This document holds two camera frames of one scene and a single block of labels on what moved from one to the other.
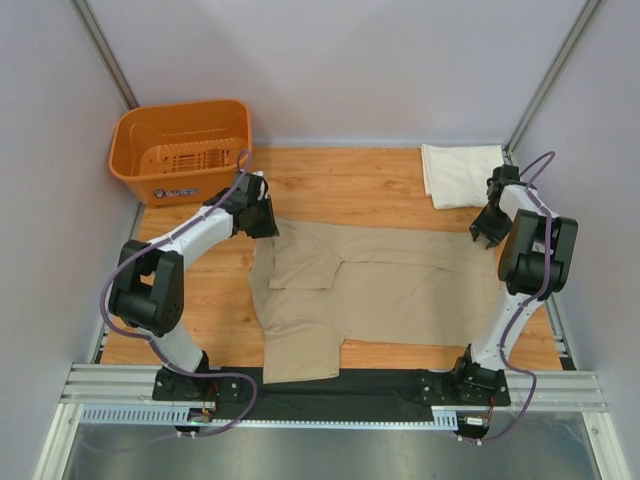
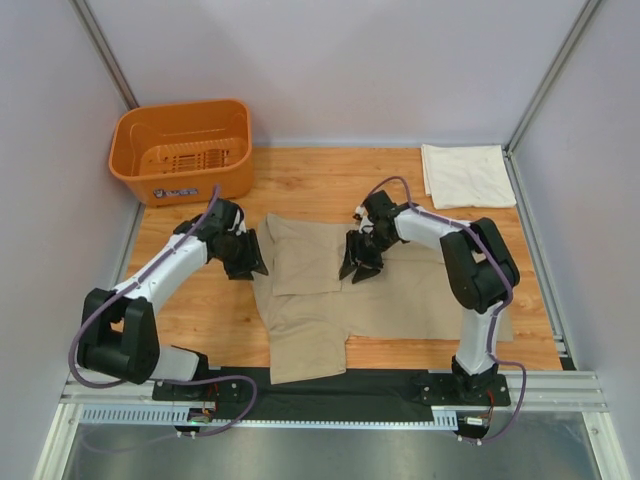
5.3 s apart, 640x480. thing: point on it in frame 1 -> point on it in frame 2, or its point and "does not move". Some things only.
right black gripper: (478, 228) -> (354, 254)
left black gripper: (269, 229) -> (252, 260)
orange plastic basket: (176, 154) does not move
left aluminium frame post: (97, 38) does not move
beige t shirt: (315, 289) does not move
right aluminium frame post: (584, 17) does not move
